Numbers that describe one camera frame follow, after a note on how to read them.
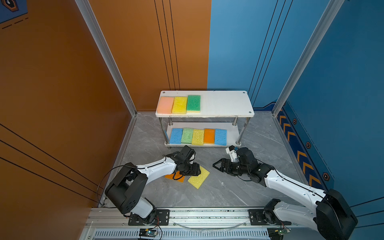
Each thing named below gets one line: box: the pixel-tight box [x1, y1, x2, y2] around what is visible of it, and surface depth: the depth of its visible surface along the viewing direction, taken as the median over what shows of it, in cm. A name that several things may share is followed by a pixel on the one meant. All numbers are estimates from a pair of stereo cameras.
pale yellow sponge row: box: [191, 129, 205, 146], surface depth 97 cm
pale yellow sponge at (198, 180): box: [187, 165, 210, 190], surface depth 86 cm
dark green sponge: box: [186, 95, 201, 113], surface depth 76 cm
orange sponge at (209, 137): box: [203, 128, 216, 145], surface depth 99 cm
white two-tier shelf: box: [155, 90, 255, 147], surface depth 82 cm
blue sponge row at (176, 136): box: [169, 128, 183, 145], surface depth 99 cm
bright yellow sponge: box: [171, 96, 188, 115], surface depth 75 cm
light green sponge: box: [181, 128, 194, 144], surface depth 98 cm
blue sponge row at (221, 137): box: [215, 128, 227, 146], surface depth 98 cm
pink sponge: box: [157, 96, 175, 115], surface depth 74 cm
